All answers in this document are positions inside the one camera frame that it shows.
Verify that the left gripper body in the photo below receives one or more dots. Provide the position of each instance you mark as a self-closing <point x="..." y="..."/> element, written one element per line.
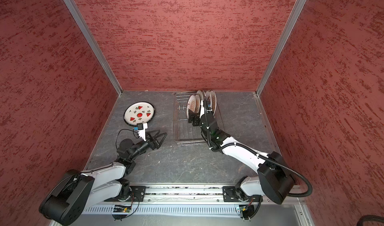
<point x="153" y="145"/>

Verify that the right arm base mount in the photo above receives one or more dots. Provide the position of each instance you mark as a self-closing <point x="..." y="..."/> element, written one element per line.
<point x="232" y="194"/>

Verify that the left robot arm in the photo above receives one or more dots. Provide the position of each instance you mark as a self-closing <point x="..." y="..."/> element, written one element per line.
<point x="80" y="190"/>

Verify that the right aluminium corner post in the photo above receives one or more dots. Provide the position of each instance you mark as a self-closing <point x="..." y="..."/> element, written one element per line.
<point x="293" y="17"/>

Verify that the plain grey white plate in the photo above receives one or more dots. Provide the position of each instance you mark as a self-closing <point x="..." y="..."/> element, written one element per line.
<point x="201" y="95"/>

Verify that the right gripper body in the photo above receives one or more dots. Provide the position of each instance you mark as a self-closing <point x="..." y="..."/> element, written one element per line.
<point x="197" y="119"/>

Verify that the floral white plate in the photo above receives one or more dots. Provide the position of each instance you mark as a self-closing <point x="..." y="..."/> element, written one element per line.
<point x="208" y="96"/>

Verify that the right circuit board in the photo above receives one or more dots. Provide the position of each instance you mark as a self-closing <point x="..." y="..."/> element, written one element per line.
<point x="247" y="212"/>

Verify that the dark striped rim plate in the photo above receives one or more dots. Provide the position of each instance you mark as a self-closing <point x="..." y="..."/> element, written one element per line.
<point x="128" y="123"/>

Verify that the white watermelon pattern plate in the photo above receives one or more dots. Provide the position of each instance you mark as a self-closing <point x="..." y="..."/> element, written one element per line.
<point x="140" y="112"/>

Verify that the circuit board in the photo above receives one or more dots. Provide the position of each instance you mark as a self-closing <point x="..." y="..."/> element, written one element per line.
<point x="122" y="209"/>
<point x="247" y="212"/>

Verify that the aluminium corner post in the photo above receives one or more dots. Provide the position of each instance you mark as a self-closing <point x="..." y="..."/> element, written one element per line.
<point x="81" y="23"/>
<point x="293" y="17"/>

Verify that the small red patterned plate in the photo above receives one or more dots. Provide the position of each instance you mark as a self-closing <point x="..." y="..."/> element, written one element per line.
<point x="193" y="105"/>

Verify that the left aluminium corner post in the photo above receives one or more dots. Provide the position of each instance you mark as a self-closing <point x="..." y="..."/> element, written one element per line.
<point x="81" y="23"/>

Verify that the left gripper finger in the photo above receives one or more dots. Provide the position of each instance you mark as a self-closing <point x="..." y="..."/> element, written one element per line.
<point x="157" y="134"/>
<point x="161" y="138"/>

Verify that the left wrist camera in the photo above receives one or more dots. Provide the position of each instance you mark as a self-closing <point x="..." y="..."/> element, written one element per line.
<point x="141" y="130"/>

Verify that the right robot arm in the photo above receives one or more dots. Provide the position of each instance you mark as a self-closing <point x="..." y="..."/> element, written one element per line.
<point x="273" y="180"/>

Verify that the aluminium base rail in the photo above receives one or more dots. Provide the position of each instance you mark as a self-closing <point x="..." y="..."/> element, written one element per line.
<point x="172" y="194"/>

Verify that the wire dish rack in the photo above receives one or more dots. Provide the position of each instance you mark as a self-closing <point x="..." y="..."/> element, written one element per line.
<point x="185" y="134"/>

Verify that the rightmost floral plate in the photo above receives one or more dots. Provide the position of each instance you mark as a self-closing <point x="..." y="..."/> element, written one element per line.
<point x="213" y="100"/>

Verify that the left circuit board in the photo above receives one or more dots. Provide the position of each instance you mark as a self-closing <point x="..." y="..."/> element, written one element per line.
<point x="122" y="209"/>

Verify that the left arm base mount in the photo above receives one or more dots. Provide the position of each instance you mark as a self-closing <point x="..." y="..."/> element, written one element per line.
<point x="138" y="193"/>

